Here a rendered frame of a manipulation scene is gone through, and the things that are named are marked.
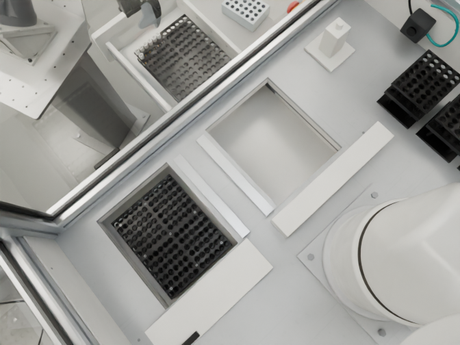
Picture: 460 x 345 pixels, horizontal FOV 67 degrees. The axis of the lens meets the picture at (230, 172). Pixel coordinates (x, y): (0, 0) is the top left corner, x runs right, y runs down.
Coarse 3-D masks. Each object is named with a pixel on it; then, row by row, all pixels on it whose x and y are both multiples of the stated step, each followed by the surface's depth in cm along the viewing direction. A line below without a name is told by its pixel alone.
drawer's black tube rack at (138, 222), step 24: (168, 192) 81; (144, 216) 80; (168, 216) 82; (192, 216) 79; (144, 240) 81; (168, 240) 81; (192, 240) 81; (216, 240) 81; (144, 264) 77; (168, 264) 77; (192, 264) 80; (168, 288) 75
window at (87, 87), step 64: (0, 0) 32; (64, 0) 37; (128, 0) 43; (192, 0) 51; (256, 0) 63; (0, 64) 37; (64, 64) 43; (128, 64) 52; (192, 64) 64; (0, 128) 44; (64, 128) 52; (128, 128) 65; (0, 192) 53; (64, 192) 66
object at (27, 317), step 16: (0, 256) 57; (0, 272) 54; (16, 272) 57; (0, 288) 51; (16, 288) 54; (0, 304) 48; (16, 304) 51; (32, 304) 55; (0, 320) 46; (16, 320) 49; (32, 320) 52; (48, 320) 55; (0, 336) 44; (16, 336) 46; (32, 336) 49; (48, 336) 52
